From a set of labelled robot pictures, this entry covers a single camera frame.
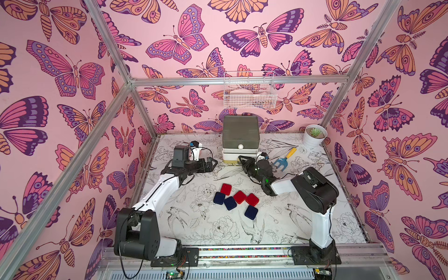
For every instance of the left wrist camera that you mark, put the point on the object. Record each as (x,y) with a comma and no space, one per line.
(195,145)

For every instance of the three-tier drawer cabinet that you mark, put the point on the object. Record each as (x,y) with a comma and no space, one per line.
(240,137)

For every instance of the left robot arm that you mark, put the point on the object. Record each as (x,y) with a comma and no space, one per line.
(137,234)

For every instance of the white wire basket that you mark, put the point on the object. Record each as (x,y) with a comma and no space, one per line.
(249,93)

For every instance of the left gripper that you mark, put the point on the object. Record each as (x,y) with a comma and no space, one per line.
(208,168)

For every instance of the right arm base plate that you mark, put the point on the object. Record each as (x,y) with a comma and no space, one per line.
(313,255)

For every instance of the red brooch box top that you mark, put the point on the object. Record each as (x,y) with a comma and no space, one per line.
(226,189)

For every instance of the blue brooch box bottom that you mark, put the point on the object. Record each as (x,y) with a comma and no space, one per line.
(251,212)

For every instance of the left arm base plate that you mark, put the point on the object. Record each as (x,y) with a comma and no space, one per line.
(186,257)

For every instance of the red brooch box middle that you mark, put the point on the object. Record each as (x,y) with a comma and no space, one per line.
(240,197)

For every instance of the blue yellow garden fork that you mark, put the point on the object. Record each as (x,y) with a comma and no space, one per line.
(282,163)

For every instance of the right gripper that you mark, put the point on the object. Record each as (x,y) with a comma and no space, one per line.
(245,165)

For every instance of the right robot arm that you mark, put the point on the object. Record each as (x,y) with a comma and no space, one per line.
(316,191)

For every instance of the blue brooch box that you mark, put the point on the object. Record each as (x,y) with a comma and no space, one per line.
(251,212)
(230,203)
(219,198)

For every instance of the white potted succulent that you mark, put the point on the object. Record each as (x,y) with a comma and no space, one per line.
(314,135)

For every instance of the red brooch box right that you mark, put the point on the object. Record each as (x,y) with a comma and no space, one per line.
(252,200)

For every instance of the red brooch box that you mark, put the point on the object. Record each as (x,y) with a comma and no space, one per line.
(226,189)
(240,197)
(252,200)

